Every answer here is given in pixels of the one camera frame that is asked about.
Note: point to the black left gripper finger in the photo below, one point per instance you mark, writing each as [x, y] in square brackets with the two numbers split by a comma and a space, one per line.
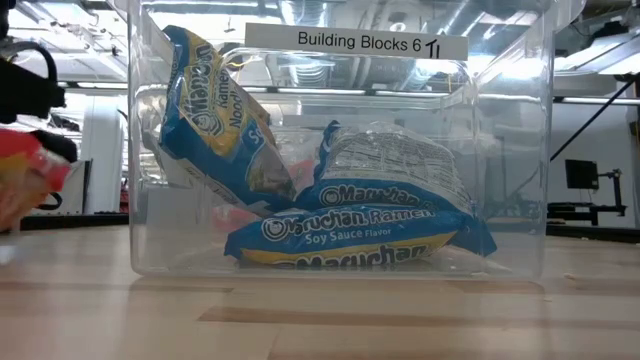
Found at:
[62, 145]

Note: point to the orange Maruchan noodle packet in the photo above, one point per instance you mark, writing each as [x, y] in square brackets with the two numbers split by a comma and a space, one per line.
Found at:
[25, 175]

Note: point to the blue Maruchan noodle packet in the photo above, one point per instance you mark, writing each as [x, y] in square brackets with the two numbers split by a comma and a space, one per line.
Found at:
[345, 235]
[210, 120]
[390, 155]

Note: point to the labelled clear plastic container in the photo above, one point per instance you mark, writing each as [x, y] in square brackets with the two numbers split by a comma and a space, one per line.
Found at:
[510, 200]

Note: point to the black monitor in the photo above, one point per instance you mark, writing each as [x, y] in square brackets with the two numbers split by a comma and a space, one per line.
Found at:
[581, 174]

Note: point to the black diagonal pole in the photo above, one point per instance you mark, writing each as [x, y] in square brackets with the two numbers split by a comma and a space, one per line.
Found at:
[595, 117]

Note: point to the black monitor stand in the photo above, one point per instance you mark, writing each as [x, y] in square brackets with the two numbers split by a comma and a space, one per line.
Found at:
[617, 195]

